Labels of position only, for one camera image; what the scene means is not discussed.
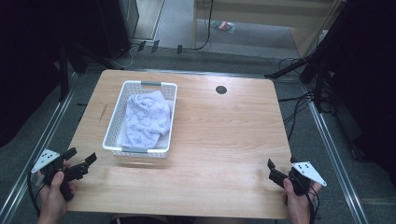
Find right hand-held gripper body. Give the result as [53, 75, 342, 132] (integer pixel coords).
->
[268, 161, 328, 198]

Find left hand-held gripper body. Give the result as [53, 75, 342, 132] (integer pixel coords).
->
[30, 147, 91, 203]

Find white perforated plastic basket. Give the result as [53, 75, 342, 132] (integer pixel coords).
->
[102, 79, 178, 160]

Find white patterned cloth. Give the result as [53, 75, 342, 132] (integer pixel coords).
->
[121, 90, 173, 149]

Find person's right hand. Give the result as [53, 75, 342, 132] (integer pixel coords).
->
[280, 177, 322, 224]

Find person's left hand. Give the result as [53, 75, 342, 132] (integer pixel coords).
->
[36, 161, 78, 224]

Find black metal stand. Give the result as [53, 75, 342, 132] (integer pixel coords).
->
[263, 0, 359, 114]

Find black cabinet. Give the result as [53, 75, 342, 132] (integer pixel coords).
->
[95, 0, 140, 61]

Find colourful packet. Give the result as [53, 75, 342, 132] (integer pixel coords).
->
[210, 20, 236, 35]

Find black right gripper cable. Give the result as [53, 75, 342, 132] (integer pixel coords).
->
[305, 185, 321, 224]

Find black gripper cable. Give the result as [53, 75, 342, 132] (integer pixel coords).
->
[26, 169, 43, 217]
[305, 185, 321, 224]

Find metal floor rail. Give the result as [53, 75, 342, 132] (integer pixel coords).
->
[300, 81, 371, 224]
[0, 72, 79, 224]

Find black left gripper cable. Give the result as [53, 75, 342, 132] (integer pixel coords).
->
[26, 169, 43, 217]

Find black floor cables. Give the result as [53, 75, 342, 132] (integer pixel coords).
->
[276, 56, 316, 142]

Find black upright post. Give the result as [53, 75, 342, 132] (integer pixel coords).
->
[59, 46, 70, 103]

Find white floor cable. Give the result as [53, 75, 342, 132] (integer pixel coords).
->
[109, 43, 140, 70]

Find black hanging cable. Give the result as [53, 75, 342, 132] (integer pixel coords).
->
[190, 0, 216, 51]

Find light wooden shelf frame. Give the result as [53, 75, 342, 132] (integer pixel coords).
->
[192, 0, 347, 60]

